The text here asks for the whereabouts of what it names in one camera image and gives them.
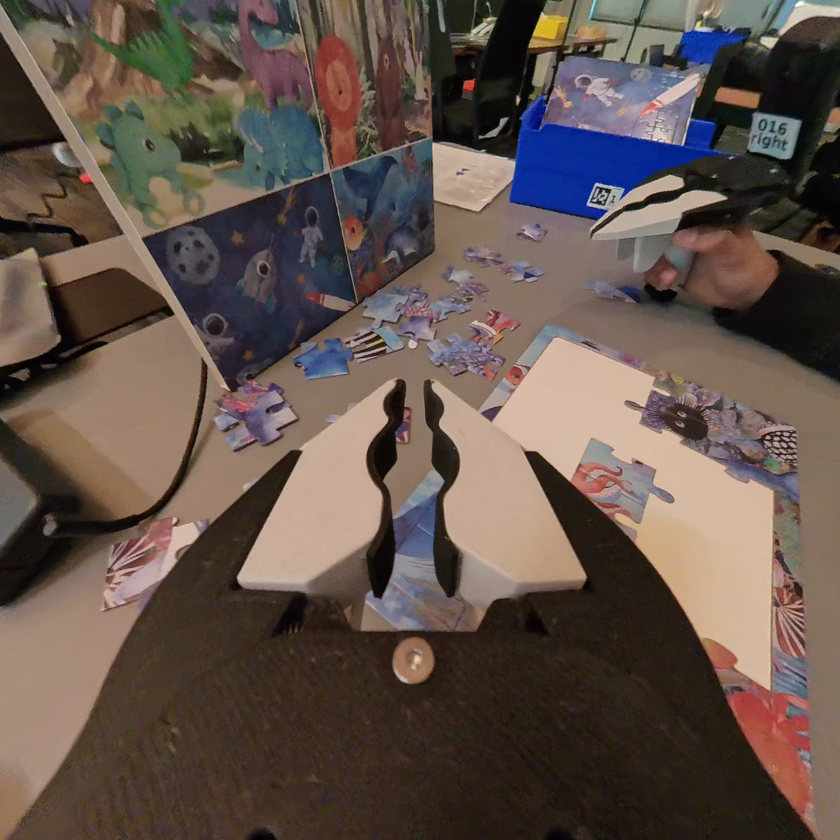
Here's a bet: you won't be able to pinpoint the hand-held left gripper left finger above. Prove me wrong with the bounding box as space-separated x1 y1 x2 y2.
236 378 408 611

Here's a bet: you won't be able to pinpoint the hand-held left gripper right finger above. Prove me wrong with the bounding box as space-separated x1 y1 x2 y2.
423 378 587 611

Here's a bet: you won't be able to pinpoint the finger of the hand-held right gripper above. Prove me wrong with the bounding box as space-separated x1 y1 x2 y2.
589 190 731 273
612 171 715 215

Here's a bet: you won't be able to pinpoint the assembled crab whale puzzle pieces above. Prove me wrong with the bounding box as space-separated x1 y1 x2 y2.
364 469 816 828

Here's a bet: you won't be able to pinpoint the ocean jigsaw puzzle tray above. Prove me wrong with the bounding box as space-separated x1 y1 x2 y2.
478 323 818 834

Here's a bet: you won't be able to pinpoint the purple leaf puzzle piece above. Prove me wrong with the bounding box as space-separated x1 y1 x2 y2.
100 516 212 613

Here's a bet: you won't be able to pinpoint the sea urchin coral puzzle piece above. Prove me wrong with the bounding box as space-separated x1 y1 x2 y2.
625 387 690 441

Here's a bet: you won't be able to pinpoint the black sea urchin puzzle piece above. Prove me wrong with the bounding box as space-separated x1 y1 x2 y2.
679 392 728 444

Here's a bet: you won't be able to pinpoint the assembled coral reef puzzle pieces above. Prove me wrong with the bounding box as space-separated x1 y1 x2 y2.
709 394 799 484

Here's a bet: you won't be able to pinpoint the person's right forearm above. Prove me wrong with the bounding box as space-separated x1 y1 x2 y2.
712 249 840 383

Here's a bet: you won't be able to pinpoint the person's right hand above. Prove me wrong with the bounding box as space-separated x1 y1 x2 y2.
671 225 781 311

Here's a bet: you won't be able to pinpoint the space illustrated puzzle board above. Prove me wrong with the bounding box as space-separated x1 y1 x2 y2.
539 56 714 147

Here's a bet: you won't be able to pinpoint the blue plastic bin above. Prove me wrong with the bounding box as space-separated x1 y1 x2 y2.
510 97 744 221

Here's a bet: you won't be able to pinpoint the blue storage crate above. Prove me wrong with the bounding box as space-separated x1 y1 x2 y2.
676 29 750 68

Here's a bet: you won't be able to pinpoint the scattered loose puzzle pieces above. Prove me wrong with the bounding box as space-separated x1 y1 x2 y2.
211 223 643 455

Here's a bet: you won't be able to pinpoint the white paper sheet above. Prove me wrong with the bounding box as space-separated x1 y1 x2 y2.
432 142 517 213

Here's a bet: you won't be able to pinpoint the black office chair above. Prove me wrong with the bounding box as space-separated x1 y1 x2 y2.
436 0 547 143

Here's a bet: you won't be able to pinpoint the black electronic device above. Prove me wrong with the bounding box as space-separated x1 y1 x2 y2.
0 420 81 606

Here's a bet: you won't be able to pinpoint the black flat pad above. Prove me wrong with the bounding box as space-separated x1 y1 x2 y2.
39 252 170 347

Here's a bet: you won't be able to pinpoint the illustrated puzzle box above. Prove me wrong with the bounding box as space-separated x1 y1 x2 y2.
0 0 437 392

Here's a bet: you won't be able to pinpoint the black coiled cable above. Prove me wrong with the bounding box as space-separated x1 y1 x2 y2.
0 167 89 231

